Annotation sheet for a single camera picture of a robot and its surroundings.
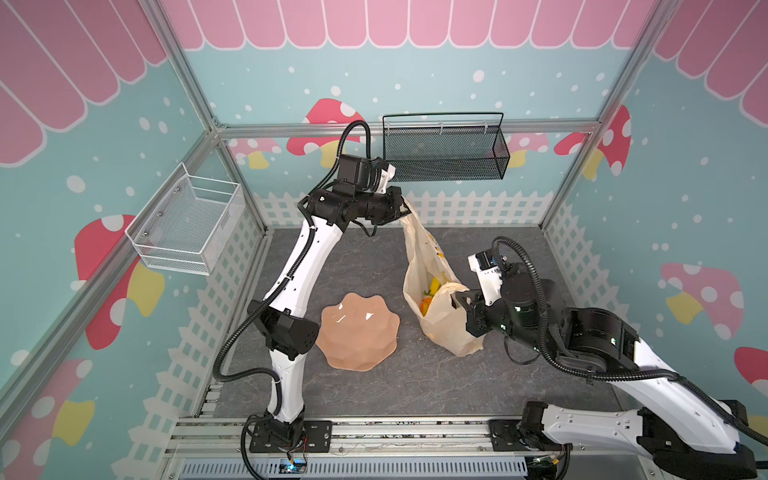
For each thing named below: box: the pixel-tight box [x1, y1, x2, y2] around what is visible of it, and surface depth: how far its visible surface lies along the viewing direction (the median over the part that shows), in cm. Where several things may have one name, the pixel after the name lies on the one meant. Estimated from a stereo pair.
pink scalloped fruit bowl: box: [316, 292, 400, 372], surface depth 92 cm
